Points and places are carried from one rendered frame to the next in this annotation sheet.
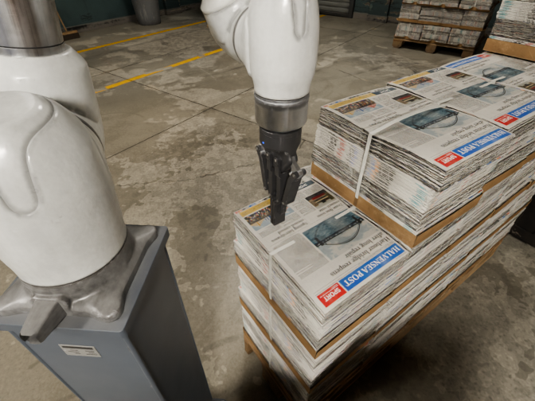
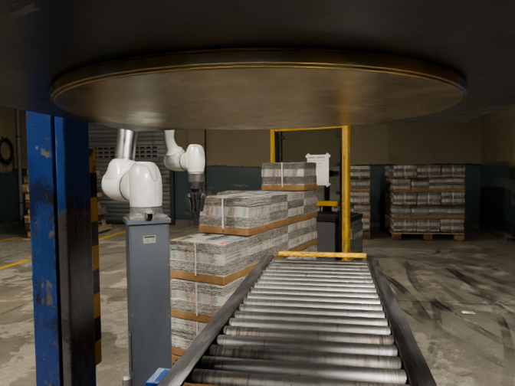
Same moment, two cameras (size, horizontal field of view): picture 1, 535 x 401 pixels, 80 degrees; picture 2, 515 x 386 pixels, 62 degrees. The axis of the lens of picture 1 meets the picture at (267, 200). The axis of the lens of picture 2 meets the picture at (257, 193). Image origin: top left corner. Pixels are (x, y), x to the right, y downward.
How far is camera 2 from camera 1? 1.95 m
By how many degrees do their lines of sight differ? 44
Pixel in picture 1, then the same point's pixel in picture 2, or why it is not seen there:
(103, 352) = (157, 238)
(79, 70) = not seen: hidden behind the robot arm
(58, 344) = (142, 236)
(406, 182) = (239, 209)
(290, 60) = (199, 161)
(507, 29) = (267, 180)
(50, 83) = not seen: hidden behind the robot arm
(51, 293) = (149, 210)
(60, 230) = (159, 187)
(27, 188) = (155, 175)
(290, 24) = (199, 152)
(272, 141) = (195, 185)
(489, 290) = not seen: hidden behind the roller
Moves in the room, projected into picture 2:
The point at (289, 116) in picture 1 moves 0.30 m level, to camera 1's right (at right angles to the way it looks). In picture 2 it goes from (200, 176) to (249, 175)
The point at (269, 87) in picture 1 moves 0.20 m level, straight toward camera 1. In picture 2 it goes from (194, 168) to (206, 168)
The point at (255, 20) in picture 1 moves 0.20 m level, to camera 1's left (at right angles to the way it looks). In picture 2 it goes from (190, 152) to (153, 152)
